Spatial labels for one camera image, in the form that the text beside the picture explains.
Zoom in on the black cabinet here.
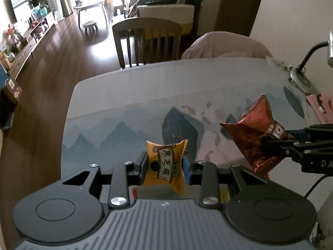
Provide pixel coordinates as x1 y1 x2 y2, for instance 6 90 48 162
0 65 19 131

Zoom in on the pink printed cloth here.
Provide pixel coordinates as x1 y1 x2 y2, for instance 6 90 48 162
306 93 333 124

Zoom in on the black cable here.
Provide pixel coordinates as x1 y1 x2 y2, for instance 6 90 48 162
304 173 333 198

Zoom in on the television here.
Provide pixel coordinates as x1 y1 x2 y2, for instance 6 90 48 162
9 0 38 23

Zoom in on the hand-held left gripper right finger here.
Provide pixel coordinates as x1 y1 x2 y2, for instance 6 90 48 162
182 154 273 209

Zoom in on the yellow snack packet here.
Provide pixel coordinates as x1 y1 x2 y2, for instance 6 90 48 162
142 139 189 196

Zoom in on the clear plastic bag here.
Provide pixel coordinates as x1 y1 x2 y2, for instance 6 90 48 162
266 56 292 71

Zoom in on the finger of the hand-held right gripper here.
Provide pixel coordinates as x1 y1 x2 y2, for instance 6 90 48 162
283 124 333 141
261 138 333 162

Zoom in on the grey desk lamp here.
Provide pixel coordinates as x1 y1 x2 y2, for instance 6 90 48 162
289 31 333 94

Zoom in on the brown cardboard box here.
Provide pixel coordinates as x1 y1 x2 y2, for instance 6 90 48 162
1 77 22 103

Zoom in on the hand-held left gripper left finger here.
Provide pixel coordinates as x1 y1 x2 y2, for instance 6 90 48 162
61 151 149 209

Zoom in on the mountain print table mat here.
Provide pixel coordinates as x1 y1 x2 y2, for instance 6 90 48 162
62 82 320 185

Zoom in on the pink covered chair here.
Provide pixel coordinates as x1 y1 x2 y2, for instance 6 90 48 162
181 31 273 60

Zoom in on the wooden dining chair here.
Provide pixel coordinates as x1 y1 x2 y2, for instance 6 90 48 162
112 18 183 69

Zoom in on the wooden television cabinet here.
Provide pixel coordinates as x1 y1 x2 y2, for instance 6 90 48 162
6 13 58 80

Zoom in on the wooden coffee table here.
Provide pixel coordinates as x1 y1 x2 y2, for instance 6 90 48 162
73 0 107 29

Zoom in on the brown cookie packet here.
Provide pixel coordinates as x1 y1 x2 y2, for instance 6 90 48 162
220 94 296 180

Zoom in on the small wooden stool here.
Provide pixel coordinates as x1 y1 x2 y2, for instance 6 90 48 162
83 21 98 35

